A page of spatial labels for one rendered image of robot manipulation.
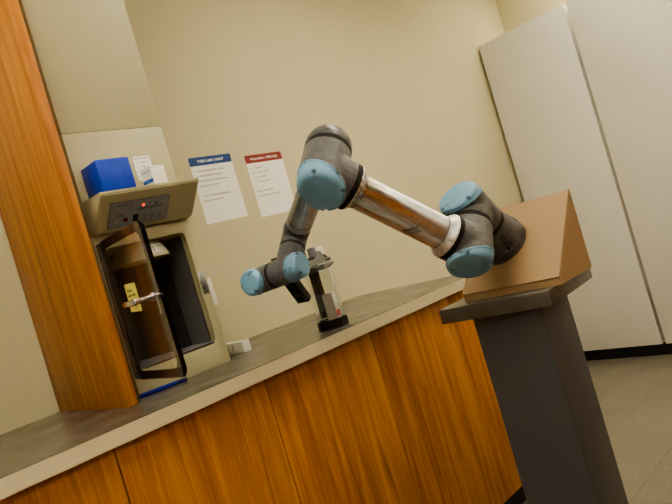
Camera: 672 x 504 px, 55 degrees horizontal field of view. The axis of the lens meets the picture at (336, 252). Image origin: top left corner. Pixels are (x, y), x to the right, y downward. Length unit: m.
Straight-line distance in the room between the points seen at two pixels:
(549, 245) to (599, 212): 2.52
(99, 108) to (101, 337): 0.68
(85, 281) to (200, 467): 0.57
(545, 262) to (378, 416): 0.75
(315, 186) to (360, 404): 0.84
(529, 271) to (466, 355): 0.82
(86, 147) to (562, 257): 1.34
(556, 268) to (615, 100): 2.56
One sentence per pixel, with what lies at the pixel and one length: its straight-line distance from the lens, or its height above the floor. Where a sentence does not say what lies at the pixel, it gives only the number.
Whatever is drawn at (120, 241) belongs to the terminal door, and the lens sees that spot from 1.77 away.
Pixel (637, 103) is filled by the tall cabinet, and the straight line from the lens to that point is 4.15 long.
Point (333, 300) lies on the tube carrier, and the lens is 2.08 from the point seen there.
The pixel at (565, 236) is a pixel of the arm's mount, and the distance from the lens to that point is 1.78.
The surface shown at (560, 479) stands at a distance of 1.92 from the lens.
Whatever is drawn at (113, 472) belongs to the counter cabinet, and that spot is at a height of 0.85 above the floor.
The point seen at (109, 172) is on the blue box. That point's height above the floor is 1.56.
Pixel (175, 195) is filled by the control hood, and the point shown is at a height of 1.47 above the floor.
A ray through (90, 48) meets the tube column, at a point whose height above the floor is 1.96.
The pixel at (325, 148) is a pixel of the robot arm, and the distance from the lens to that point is 1.50.
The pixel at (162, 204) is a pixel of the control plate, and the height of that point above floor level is 1.45.
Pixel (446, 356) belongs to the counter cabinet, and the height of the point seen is 0.70.
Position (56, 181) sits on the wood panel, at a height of 1.57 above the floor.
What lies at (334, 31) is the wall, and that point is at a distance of 3.55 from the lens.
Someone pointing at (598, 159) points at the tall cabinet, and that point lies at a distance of 4.24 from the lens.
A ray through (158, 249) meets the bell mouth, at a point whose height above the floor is 1.34.
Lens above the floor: 1.19
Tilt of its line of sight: level
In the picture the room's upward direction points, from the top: 17 degrees counter-clockwise
